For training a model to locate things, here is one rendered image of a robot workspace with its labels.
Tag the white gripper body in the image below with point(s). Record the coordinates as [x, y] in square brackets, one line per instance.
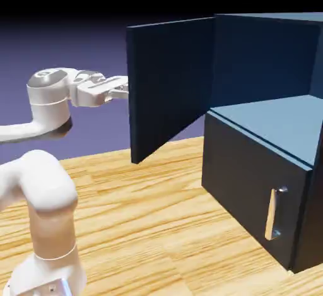
[92, 94]

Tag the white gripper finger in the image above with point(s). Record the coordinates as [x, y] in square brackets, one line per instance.
[122, 88]
[118, 95]

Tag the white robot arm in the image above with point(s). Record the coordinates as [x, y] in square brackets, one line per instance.
[48, 94]

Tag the dark blue cabinet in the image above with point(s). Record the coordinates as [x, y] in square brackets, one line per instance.
[265, 58]

